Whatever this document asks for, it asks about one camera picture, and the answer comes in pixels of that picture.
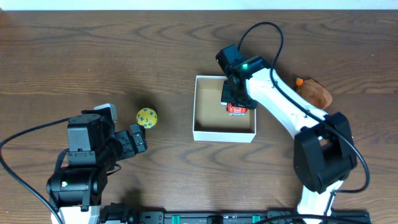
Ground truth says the red toy truck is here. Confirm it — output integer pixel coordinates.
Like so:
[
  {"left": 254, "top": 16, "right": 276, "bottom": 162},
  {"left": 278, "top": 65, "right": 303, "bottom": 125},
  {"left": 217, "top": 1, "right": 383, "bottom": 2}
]
[{"left": 226, "top": 103, "right": 248, "bottom": 116}]

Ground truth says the brown plush toy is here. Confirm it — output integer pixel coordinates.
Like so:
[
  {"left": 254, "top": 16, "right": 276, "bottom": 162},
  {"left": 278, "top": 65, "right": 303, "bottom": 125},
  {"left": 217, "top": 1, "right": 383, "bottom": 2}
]
[{"left": 295, "top": 78, "right": 333, "bottom": 110}]

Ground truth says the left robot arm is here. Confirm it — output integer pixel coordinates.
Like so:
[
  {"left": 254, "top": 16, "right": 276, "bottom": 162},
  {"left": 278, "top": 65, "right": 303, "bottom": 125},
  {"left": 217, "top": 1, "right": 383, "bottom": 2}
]
[{"left": 47, "top": 113, "right": 147, "bottom": 223}]

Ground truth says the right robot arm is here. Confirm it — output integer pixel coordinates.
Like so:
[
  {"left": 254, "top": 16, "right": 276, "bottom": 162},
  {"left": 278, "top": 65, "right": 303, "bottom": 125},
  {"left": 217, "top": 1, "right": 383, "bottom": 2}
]
[{"left": 215, "top": 44, "right": 358, "bottom": 216}]

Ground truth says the yellow letter ball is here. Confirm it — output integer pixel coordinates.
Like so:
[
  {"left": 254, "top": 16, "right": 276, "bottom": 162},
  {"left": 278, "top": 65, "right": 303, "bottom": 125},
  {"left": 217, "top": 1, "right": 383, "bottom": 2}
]
[{"left": 136, "top": 108, "right": 158, "bottom": 129}]

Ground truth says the white cardboard box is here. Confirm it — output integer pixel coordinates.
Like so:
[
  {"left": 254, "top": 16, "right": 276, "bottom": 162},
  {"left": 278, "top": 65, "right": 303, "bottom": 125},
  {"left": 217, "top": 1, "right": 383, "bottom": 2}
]
[{"left": 192, "top": 75, "right": 257, "bottom": 143}]

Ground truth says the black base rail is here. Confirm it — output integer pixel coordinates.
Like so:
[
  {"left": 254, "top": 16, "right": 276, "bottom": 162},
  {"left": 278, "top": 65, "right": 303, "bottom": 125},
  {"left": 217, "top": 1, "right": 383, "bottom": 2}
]
[{"left": 97, "top": 203, "right": 371, "bottom": 224}]

